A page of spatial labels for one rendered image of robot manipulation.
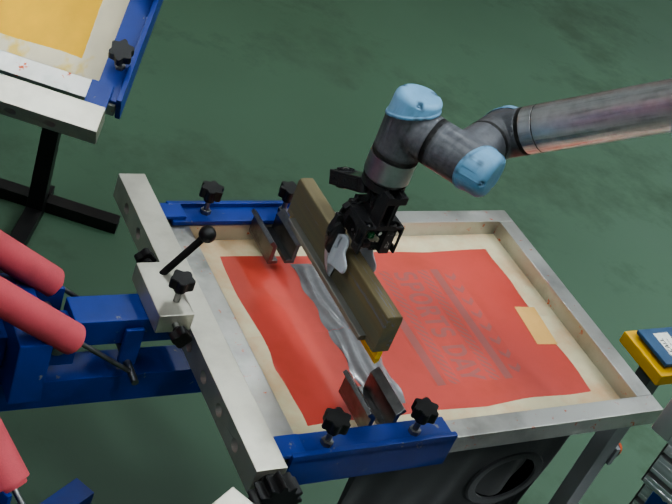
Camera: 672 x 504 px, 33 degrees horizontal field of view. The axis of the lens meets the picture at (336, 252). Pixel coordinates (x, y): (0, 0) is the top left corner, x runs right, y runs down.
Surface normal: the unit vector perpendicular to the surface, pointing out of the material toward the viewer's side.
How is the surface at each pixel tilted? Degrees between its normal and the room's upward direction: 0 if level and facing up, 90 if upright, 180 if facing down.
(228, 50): 0
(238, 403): 0
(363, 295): 90
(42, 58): 32
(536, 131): 87
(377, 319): 90
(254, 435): 0
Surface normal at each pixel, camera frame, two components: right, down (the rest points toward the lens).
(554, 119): -0.60, -0.07
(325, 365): 0.32, -0.76
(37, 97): 0.22, -0.34
